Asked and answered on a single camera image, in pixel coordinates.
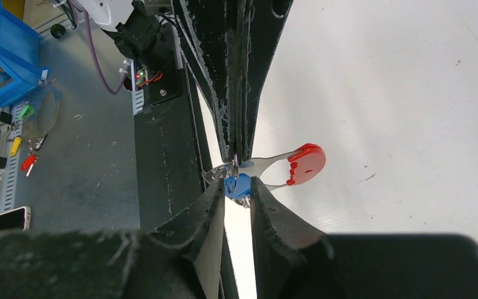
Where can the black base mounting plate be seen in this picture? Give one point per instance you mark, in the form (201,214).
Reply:
(172,151)

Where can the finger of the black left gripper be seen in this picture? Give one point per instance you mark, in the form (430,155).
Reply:
(209,31)
(266,20)

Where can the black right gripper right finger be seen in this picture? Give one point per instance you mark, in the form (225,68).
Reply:
(293,259)

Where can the blue key tag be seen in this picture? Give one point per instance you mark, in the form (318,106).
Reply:
(238,188)

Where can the smartphone with white case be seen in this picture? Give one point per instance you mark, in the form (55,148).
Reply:
(16,219)

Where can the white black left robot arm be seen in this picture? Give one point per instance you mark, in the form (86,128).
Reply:
(134,31)

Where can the blue plastic bin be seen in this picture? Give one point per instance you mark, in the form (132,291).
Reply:
(20,70)

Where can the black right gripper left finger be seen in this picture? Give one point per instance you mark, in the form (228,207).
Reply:
(180,259)

